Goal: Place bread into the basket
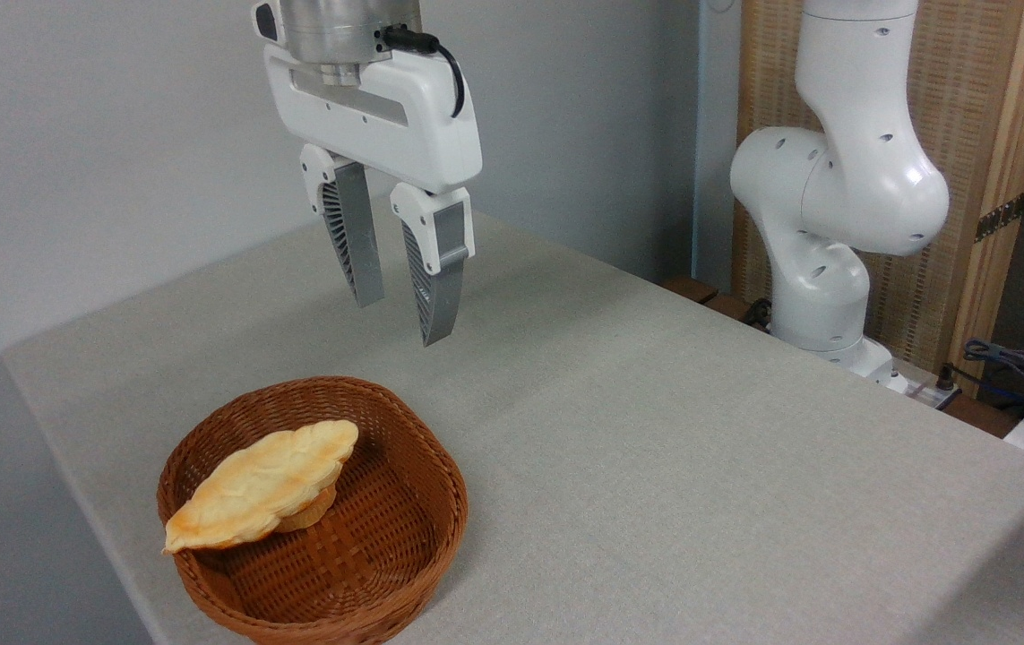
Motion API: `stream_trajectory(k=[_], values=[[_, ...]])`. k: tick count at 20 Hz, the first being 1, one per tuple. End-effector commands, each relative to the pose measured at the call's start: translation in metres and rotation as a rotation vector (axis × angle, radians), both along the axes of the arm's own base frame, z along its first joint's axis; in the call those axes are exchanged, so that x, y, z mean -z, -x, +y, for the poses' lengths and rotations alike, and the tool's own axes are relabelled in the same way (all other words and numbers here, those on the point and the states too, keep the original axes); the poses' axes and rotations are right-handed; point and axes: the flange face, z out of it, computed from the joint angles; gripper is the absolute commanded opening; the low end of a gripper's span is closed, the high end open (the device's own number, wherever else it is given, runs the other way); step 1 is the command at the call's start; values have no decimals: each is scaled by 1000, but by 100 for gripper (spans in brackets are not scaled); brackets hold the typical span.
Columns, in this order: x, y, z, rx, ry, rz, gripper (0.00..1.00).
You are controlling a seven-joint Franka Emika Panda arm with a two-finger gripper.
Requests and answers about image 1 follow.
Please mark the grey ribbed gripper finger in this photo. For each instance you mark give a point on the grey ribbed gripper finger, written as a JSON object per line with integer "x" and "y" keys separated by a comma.
{"x": 444, "y": 282}
{"x": 357, "y": 237}

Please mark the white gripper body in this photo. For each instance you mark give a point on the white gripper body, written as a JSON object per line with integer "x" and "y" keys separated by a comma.
{"x": 404, "y": 125}

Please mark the metal hinge on screen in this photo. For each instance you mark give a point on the metal hinge on screen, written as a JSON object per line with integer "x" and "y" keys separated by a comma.
{"x": 1002, "y": 216}

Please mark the brown woven wicker basket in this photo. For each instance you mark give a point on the brown woven wicker basket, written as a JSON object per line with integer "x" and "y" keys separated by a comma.
{"x": 377, "y": 555}

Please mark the black plug at robot base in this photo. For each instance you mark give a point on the black plug at robot base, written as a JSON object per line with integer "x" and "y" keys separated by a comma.
{"x": 947, "y": 378}

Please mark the long braided bread loaf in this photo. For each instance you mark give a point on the long braided bread loaf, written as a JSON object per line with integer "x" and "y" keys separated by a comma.
{"x": 261, "y": 488}

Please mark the small round bread roll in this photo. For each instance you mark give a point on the small round bread roll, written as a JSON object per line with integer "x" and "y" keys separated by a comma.
{"x": 310, "y": 512}

